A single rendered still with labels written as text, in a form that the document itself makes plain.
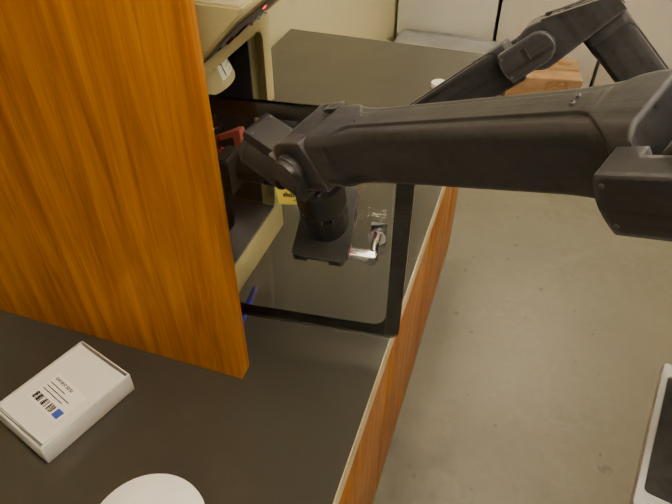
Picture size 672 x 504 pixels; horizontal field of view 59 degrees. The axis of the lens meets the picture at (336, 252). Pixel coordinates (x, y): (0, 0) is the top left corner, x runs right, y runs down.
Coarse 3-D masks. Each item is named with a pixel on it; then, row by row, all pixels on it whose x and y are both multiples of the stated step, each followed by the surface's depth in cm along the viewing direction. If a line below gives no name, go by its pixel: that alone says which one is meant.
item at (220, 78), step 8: (224, 64) 93; (216, 72) 91; (224, 72) 92; (232, 72) 95; (208, 80) 90; (216, 80) 91; (224, 80) 92; (232, 80) 94; (208, 88) 90; (216, 88) 91; (224, 88) 92
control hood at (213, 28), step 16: (208, 0) 66; (224, 0) 66; (240, 0) 66; (256, 0) 68; (208, 16) 67; (224, 16) 66; (240, 16) 66; (208, 32) 68; (224, 32) 68; (208, 48) 69
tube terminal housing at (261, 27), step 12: (264, 24) 98; (240, 36) 91; (252, 36) 101; (264, 36) 99; (228, 48) 88; (252, 48) 102; (264, 48) 100; (216, 60) 85; (252, 60) 103; (264, 60) 101; (252, 72) 104; (264, 72) 102; (264, 84) 107; (264, 96) 109
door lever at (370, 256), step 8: (376, 232) 83; (368, 240) 84; (376, 240) 82; (384, 240) 83; (352, 248) 81; (360, 248) 81; (376, 248) 81; (352, 256) 80; (360, 256) 80; (368, 256) 80; (376, 256) 80; (368, 264) 80
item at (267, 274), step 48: (240, 144) 78; (240, 192) 84; (384, 192) 78; (240, 240) 90; (288, 240) 88; (240, 288) 97; (288, 288) 94; (336, 288) 92; (384, 288) 90; (384, 336) 97
